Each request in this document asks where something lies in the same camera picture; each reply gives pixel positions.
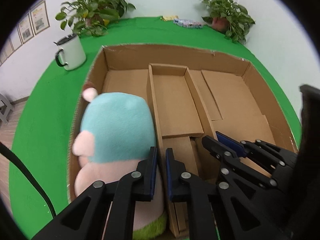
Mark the left potted green plant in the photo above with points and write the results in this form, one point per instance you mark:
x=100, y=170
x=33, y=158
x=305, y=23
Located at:
x=92, y=17

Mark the yellow packet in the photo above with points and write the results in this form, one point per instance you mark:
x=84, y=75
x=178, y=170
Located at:
x=169, y=18

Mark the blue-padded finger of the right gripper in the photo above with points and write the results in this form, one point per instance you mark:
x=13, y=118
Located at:
x=260, y=155
x=239, y=196

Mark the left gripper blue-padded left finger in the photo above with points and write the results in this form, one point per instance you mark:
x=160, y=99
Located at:
x=105, y=211

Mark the large open cardboard tray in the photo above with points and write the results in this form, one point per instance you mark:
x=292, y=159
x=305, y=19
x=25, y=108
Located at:
x=192, y=93

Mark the right potted green plant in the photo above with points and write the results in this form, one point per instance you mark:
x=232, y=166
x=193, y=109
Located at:
x=229, y=18

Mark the colourful tissue packet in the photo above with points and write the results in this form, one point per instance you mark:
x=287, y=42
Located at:
x=188, y=23

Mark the green table cloth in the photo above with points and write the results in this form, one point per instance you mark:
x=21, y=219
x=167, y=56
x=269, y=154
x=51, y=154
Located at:
x=52, y=116

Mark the grey plastic stool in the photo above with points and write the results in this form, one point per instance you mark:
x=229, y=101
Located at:
x=6, y=109

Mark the white enamel mug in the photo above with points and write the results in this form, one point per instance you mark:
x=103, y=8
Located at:
x=70, y=54

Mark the framed certificates on wall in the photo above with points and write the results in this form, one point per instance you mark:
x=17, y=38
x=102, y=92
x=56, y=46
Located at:
x=33, y=22

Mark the potted green plant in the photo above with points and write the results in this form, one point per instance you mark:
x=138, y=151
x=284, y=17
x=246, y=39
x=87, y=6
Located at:
x=229, y=18
x=92, y=17

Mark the pink teal plush toy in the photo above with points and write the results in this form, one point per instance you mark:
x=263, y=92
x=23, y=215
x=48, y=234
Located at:
x=116, y=133

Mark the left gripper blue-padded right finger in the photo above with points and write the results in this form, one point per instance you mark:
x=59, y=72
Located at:
x=187, y=187

